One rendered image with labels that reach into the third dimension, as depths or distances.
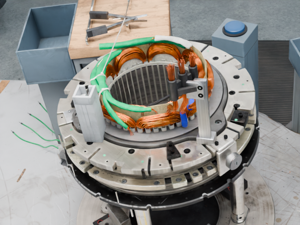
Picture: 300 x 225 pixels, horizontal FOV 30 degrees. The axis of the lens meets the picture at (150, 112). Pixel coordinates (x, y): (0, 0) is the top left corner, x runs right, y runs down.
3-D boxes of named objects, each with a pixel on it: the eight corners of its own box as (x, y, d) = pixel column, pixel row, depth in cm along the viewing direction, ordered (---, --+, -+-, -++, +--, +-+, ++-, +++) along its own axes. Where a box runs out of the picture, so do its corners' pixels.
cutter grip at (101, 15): (89, 19, 114) (88, 12, 113) (91, 17, 114) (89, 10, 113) (108, 20, 113) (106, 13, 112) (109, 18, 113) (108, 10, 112)
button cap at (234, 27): (239, 36, 110) (239, 32, 109) (221, 32, 112) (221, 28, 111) (247, 26, 112) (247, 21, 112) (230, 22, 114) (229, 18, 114)
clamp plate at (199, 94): (204, 100, 74) (202, 83, 73) (186, 98, 75) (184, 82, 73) (205, 97, 75) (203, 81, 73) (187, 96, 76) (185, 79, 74)
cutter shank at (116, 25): (107, 31, 109) (106, 28, 108) (106, 29, 109) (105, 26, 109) (135, 21, 110) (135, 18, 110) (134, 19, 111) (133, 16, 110)
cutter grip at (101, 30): (88, 38, 109) (86, 31, 108) (87, 36, 109) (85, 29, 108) (107, 33, 109) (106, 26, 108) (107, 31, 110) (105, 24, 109)
